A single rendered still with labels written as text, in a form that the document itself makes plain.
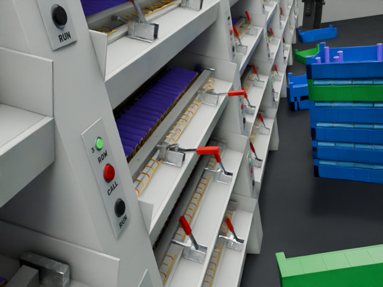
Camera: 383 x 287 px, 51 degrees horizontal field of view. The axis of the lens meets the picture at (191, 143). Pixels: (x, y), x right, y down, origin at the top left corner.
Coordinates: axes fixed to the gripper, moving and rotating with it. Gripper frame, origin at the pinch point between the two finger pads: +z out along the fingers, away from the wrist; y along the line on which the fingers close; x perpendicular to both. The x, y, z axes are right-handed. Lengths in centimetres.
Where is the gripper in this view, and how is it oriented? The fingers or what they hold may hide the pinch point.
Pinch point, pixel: (312, 19)
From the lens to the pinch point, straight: 126.1
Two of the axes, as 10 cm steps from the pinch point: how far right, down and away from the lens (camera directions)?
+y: 4.9, -2.2, 8.4
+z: -0.2, 9.6, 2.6
